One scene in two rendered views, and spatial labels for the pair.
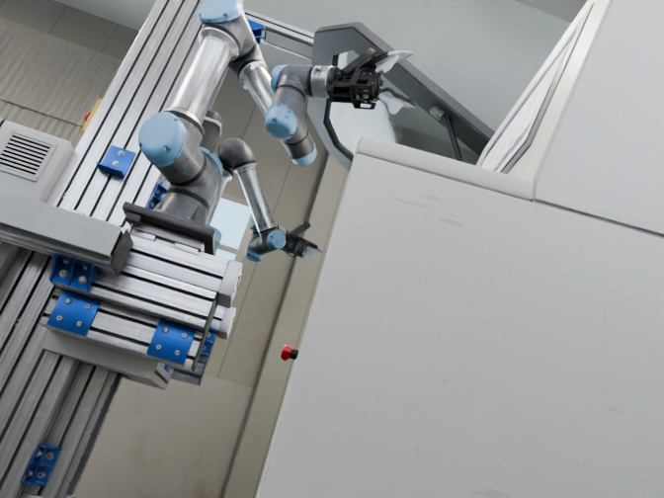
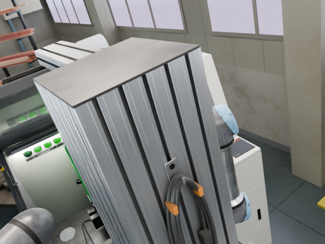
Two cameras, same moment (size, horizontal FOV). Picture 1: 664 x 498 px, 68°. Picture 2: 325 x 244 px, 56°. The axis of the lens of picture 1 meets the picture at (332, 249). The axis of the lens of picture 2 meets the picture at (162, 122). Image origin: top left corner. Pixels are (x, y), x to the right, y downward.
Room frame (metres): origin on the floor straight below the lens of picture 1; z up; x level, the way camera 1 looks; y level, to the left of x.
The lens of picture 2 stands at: (1.58, 1.25, 2.18)
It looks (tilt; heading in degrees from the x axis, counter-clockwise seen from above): 28 degrees down; 249
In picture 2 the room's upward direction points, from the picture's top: 16 degrees counter-clockwise
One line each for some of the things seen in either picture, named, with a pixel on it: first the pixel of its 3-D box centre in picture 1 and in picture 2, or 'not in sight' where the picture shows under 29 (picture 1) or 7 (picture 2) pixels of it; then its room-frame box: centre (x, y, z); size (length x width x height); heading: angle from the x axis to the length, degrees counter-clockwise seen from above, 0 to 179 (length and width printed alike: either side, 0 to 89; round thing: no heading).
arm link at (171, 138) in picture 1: (201, 84); (223, 170); (1.09, 0.45, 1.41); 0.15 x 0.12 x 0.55; 161
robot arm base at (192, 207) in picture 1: (181, 215); not in sight; (1.21, 0.41, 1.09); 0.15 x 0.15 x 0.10
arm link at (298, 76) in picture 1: (294, 82); not in sight; (1.00, 0.20, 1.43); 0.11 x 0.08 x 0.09; 71
